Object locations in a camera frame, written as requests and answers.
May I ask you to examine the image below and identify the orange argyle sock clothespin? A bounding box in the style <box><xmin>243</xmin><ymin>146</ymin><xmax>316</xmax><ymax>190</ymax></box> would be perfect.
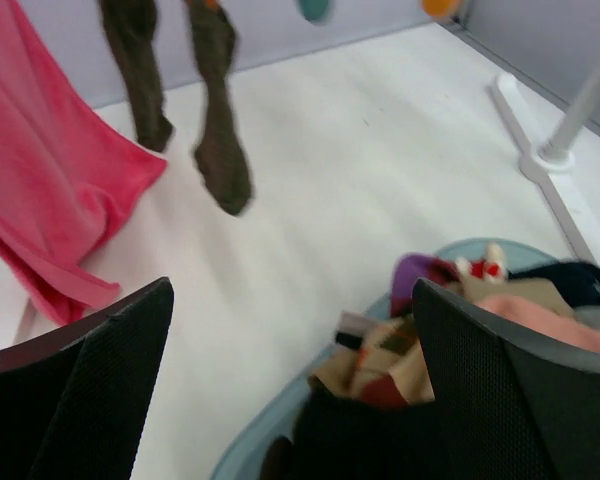
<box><xmin>420</xmin><ymin>0</ymin><xmax>463</xmax><ymax>21</ymax></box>

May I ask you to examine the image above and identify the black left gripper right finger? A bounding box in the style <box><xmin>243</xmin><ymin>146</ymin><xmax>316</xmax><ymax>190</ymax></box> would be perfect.
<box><xmin>413</xmin><ymin>279</ymin><xmax>600</xmax><ymax>479</ymax></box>

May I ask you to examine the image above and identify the white clothes rack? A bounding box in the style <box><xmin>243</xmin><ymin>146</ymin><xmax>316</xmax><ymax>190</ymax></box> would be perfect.
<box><xmin>490</xmin><ymin>64</ymin><xmax>600</xmax><ymax>266</ymax></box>

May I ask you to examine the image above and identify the teal clothespin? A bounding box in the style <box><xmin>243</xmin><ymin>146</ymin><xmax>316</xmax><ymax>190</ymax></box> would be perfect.
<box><xmin>296</xmin><ymin>0</ymin><xmax>333</xmax><ymax>25</ymax></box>

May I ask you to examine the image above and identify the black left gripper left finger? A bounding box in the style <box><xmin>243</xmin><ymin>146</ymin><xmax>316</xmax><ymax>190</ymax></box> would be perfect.
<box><xmin>0</xmin><ymin>277</ymin><xmax>174</xmax><ymax>479</ymax></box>

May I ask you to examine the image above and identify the tan argyle sock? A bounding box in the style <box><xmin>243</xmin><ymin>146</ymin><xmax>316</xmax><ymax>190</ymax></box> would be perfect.
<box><xmin>308</xmin><ymin>312</ymin><xmax>435</xmax><ymax>410</ymax></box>

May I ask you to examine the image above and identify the pink cloth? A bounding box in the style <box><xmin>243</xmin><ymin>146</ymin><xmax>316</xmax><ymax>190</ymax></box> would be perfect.
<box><xmin>0</xmin><ymin>1</ymin><xmax>166</xmax><ymax>326</ymax></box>

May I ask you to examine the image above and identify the brown sock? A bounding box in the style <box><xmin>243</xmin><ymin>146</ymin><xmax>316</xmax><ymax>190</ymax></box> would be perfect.
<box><xmin>187</xmin><ymin>1</ymin><xmax>252</xmax><ymax>216</ymax></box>
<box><xmin>98</xmin><ymin>0</ymin><xmax>173</xmax><ymax>153</ymax></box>

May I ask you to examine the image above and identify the navy sock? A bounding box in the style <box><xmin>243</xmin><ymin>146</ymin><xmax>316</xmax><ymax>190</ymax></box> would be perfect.
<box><xmin>508</xmin><ymin>261</ymin><xmax>600</xmax><ymax>317</ymax></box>

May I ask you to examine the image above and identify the pink sock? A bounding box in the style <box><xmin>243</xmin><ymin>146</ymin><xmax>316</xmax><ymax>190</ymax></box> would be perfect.
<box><xmin>476</xmin><ymin>294</ymin><xmax>600</xmax><ymax>354</ymax></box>

